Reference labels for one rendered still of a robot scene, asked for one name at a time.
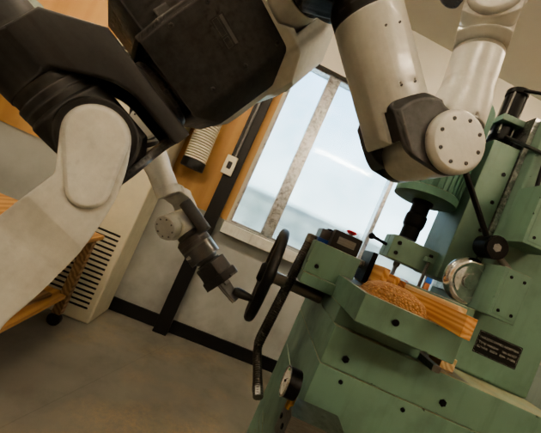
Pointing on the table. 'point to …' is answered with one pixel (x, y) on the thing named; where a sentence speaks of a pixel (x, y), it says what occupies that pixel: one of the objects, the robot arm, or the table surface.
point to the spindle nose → (416, 219)
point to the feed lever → (490, 245)
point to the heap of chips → (382, 289)
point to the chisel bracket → (407, 253)
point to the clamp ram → (366, 265)
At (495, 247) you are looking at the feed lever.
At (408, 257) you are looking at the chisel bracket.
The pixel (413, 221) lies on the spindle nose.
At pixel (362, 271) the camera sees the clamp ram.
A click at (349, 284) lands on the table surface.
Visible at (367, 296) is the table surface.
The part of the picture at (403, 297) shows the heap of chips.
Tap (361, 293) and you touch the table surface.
